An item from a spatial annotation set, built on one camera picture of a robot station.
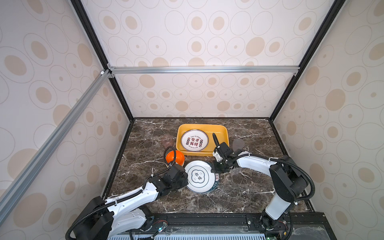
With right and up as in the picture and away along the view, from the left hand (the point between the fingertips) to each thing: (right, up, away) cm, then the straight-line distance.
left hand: (193, 179), depth 82 cm
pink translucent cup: (-18, +20, +21) cm, 34 cm away
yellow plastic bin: (+20, +27, +27) cm, 43 cm away
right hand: (+11, +3, +8) cm, 14 cm away
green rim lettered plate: (+13, -3, +3) cm, 14 cm away
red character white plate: (+1, +20, +24) cm, 32 cm away
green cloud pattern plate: (+4, -1, +4) cm, 6 cm away
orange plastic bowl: (-8, +11, +7) cm, 15 cm away
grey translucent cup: (+30, +18, +19) cm, 40 cm away
